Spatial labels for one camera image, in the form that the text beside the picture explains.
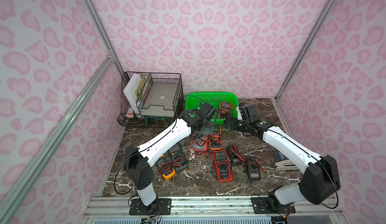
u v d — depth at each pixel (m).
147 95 1.01
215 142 0.92
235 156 0.87
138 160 0.43
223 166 0.82
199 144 0.76
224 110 1.06
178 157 0.86
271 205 0.66
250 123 0.63
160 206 0.72
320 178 0.41
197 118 0.56
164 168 0.82
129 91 0.88
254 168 0.82
